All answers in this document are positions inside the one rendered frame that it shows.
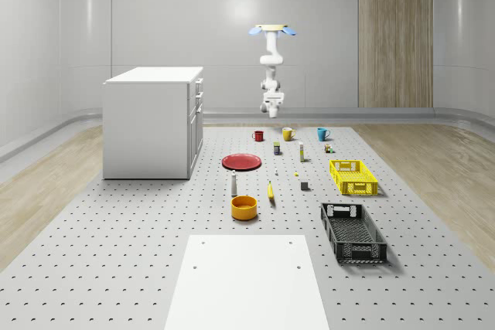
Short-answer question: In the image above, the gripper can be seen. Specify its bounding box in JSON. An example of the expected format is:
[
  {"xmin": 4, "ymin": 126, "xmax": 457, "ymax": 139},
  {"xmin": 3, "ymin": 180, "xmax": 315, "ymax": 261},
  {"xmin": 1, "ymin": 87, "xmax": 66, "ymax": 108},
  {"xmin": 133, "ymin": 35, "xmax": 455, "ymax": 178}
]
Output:
[{"xmin": 262, "ymin": 89, "xmax": 286, "ymax": 104}]

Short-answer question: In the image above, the red plate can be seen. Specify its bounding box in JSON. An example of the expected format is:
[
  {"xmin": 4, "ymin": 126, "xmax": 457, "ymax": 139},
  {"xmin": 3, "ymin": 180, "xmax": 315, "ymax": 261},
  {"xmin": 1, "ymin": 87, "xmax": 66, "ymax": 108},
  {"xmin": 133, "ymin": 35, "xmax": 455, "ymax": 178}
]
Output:
[{"xmin": 221, "ymin": 153, "xmax": 263, "ymax": 172}]

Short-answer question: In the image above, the yellow bowl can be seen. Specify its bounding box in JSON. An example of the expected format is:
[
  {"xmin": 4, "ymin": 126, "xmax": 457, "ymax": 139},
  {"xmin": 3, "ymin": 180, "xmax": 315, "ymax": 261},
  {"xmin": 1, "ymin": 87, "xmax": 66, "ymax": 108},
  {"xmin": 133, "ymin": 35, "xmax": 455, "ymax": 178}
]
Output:
[{"xmin": 230, "ymin": 195, "xmax": 258, "ymax": 221}]

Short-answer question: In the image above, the yellow basket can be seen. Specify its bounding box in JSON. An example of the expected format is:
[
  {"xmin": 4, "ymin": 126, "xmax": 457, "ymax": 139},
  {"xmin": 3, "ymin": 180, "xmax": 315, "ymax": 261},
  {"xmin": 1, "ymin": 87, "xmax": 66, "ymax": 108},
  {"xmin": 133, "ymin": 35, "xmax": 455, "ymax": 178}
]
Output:
[{"xmin": 329, "ymin": 158, "xmax": 380, "ymax": 196}]

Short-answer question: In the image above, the white cabinet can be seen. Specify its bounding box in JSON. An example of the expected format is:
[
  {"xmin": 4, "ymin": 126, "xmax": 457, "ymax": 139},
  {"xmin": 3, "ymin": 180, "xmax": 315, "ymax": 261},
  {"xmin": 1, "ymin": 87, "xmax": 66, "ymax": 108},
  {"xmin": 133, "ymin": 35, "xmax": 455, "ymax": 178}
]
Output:
[{"xmin": 102, "ymin": 66, "xmax": 205, "ymax": 181}]

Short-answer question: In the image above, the dark grey basket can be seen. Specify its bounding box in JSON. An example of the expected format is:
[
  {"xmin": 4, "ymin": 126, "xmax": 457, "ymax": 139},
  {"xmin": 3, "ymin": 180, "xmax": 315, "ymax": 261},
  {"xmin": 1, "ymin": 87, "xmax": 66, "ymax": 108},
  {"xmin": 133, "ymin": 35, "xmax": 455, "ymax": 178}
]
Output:
[{"xmin": 319, "ymin": 202, "xmax": 388, "ymax": 264}]

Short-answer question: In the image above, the white board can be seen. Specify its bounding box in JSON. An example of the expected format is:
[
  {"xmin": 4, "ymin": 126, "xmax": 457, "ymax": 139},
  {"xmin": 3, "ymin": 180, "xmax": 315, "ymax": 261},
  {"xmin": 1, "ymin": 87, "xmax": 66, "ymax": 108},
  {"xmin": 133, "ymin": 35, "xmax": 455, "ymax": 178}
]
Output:
[{"xmin": 164, "ymin": 234, "xmax": 331, "ymax": 330}]

